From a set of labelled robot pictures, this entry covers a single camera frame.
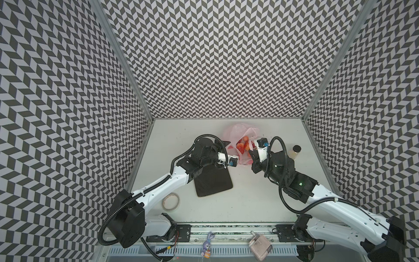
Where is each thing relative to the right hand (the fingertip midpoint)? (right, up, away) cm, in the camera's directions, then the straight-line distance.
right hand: (249, 155), depth 72 cm
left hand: (-10, +4, +6) cm, 12 cm away
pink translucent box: (+3, -36, -7) cm, 37 cm away
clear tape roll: (-38, -25, +9) cm, 46 cm away
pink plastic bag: (-6, +10, +16) cm, 20 cm away
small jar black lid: (+29, -2, +20) cm, 35 cm away
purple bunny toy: (-19, -38, -5) cm, 43 cm away
